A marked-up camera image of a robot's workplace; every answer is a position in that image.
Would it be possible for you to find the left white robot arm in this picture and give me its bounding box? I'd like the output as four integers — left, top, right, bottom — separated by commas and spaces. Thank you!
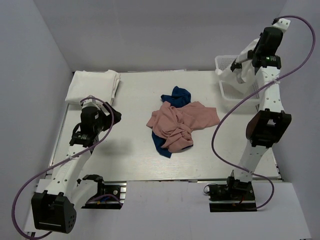
31, 96, 122, 234

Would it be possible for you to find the white black printed t shirt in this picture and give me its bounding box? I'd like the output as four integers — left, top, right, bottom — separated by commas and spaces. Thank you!
215, 38, 259, 94

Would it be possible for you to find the folded white t shirt stack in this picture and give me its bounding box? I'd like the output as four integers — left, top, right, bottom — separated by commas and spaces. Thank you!
65, 70, 121, 105

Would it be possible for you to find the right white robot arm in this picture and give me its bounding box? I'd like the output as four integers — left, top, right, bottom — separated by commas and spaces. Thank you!
225, 18, 292, 200

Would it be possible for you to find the white plastic basket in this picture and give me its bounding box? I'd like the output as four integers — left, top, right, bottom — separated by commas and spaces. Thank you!
214, 55, 258, 110

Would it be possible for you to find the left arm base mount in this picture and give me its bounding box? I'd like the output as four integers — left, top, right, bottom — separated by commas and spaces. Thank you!
82, 181, 127, 210

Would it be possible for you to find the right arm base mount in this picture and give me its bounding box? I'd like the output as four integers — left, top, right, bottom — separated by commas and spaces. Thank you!
203, 176, 257, 213

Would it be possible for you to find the pink t shirt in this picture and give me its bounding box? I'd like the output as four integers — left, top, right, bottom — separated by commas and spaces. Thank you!
146, 101, 220, 153

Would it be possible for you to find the blue t shirt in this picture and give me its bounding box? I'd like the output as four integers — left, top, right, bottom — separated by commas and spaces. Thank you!
151, 86, 192, 159

